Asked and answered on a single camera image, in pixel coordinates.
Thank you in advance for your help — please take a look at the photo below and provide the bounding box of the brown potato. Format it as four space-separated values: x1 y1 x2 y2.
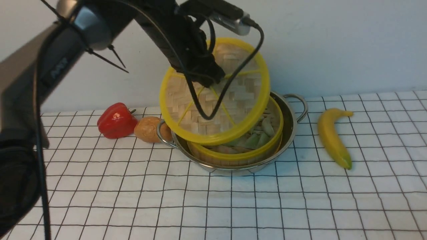
134 116 172 143

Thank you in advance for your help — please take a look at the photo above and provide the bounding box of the stainless steel pot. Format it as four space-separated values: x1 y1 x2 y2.
156 91 308 177

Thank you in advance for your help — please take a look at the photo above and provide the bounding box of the white dumpling right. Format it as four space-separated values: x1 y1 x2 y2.
261 117 275 137

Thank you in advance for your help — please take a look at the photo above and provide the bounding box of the red bell pepper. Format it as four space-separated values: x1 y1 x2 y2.
97 102 138 139

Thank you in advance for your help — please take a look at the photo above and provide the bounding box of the bamboo steamer basket yellow rim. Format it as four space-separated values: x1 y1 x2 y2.
187 97 284 167

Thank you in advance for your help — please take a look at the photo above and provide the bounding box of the bamboo steamer lid yellow rim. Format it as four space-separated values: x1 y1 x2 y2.
159 38 270 145

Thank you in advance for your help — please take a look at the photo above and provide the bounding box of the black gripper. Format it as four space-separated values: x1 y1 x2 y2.
135 0 225 88

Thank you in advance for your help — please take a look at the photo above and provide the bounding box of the white checkered tablecloth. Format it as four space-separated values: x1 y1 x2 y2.
43 91 427 240

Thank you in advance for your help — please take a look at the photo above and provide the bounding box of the yellow banana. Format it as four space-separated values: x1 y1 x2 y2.
317 108 353 170

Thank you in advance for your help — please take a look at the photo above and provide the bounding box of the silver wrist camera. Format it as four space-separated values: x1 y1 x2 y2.
180 0 259 36

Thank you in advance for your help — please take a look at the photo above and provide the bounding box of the pink dumpling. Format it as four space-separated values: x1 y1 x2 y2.
210 145 240 154

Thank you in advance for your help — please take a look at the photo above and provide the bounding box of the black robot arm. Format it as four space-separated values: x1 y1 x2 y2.
1 0 243 239

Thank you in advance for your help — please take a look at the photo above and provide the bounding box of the green dumpling right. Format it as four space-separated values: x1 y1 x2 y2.
244 132 270 149

